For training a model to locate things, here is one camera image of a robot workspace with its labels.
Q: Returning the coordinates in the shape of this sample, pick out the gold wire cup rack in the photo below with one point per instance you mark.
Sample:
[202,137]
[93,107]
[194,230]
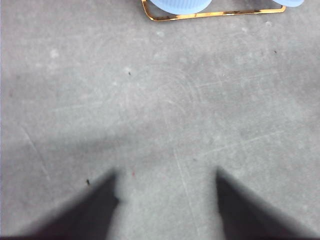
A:
[190,16]

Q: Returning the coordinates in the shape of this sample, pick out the blue ribbed plastic cup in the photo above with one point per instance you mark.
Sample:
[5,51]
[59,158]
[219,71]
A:
[290,3]
[179,7]

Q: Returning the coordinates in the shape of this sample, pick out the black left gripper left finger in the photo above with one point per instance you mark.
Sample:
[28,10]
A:
[85,217]

